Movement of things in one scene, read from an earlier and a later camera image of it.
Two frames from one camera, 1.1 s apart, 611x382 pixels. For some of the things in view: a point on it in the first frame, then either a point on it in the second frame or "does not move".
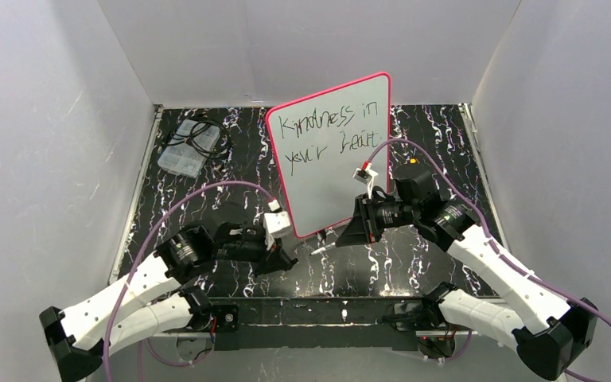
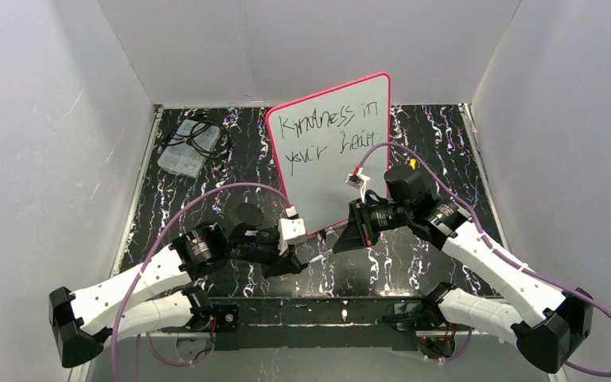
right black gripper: x=363 y=219 does not move
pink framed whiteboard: x=318 y=142 does not move
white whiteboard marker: x=322 y=249 to x=317 y=258
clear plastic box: x=187 y=152 does not move
